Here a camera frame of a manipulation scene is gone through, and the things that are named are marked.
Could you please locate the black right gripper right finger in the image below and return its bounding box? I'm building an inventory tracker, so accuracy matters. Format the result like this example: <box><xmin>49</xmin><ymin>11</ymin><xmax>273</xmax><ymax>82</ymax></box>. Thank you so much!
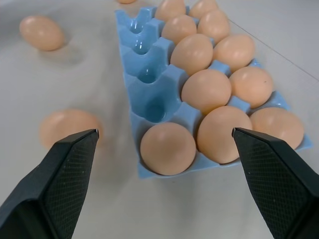
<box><xmin>231</xmin><ymin>127</ymin><xmax>319</xmax><ymax>239</ymax></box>

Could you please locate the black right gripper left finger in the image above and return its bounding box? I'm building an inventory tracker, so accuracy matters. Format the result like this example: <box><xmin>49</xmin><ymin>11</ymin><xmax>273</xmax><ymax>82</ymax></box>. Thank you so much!
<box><xmin>0</xmin><ymin>128</ymin><xmax>100</xmax><ymax>239</ymax></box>

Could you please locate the blue plastic egg tray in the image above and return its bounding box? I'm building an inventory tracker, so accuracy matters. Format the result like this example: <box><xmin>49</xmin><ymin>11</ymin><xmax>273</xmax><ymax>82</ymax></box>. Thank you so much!
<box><xmin>114</xmin><ymin>6</ymin><xmax>314</xmax><ymax>180</ymax></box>

